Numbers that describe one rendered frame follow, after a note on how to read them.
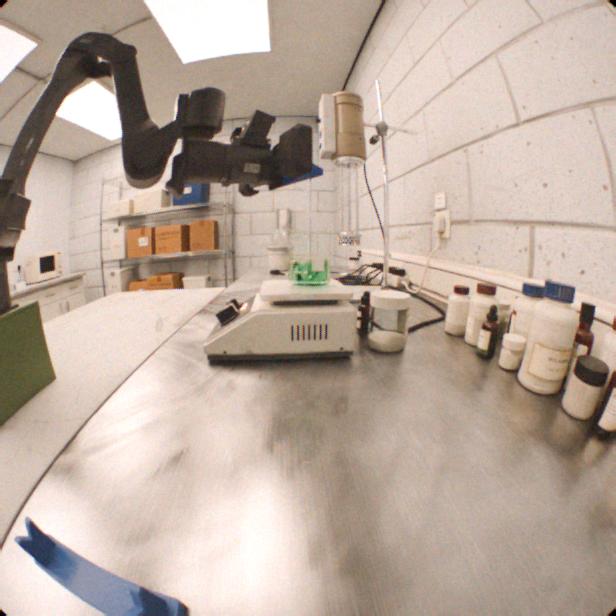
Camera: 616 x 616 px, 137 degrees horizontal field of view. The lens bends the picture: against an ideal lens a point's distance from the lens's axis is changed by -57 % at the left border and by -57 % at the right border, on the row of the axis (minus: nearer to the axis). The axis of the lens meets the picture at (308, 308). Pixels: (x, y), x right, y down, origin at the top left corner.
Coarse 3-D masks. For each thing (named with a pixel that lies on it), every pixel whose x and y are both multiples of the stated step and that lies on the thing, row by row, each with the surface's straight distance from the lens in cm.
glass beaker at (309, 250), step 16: (288, 240) 38; (304, 240) 36; (320, 240) 36; (288, 256) 38; (304, 256) 36; (320, 256) 36; (288, 272) 39; (304, 272) 36; (320, 272) 37; (304, 288) 37; (320, 288) 37
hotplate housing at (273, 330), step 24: (264, 312) 34; (288, 312) 34; (312, 312) 34; (336, 312) 34; (216, 336) 36; (240, 336) 35; (264, 336) 34; (288, 336) 34; (312, 336) 35; (336, 336) 35
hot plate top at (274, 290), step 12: (264, 288) 38; (276, 288) 37; (288, 288) 37; (324, 288) 37; (336, 288) 37; (348, 288) 38; (264, 300) 34; (276, 300) 34; (288, 300) 34; (300, 300) 34
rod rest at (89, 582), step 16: (32, 528) 19; (32, 544) 19; (48, 544) 20; (48, 560) 20; (64, 560) 20; (80, 560) 19; (64, 576) 19; (80, 576) 18; (96, 576) 18; (112, 576) 17; (80, 592) 18; (96, 592) 18; (112, 592) 17; (128, 592) 17; (144, 592) 14; (96, 608) 18; (112, 608) 17; (128, 608) 16; (144, 608) 14; (160, 608) 15; (176, 608) 15
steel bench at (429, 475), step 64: (192, 320) 58; (128, 384) 35; (192, 384) 32; (256, 384) 31; (320, 384) 31; (384, 384) 31; (448, 384) 33; (512, 384) 37; (128, 448) 25; (192, 448) 23; (256, 448) 22; (320, 448) 22; (384, 448) 23; (448, 448) 24; (512, 448) 26; (576, 448) 30; (64, 512) 23; (128, 512) 20; (192, 512) 19; (256, 512) 18; (320, 512) 18; (384, 512) 18; (448, 512) 19; (512, 512) 21; (576, 512) 24; (0, 576) 25; (128, 576) 18; (192, 576) 17; (256, 576) 16; (320, 576) 16; (384, 576) 16; (448, 576) 17; (512, 576) 19; (576, 576) 22
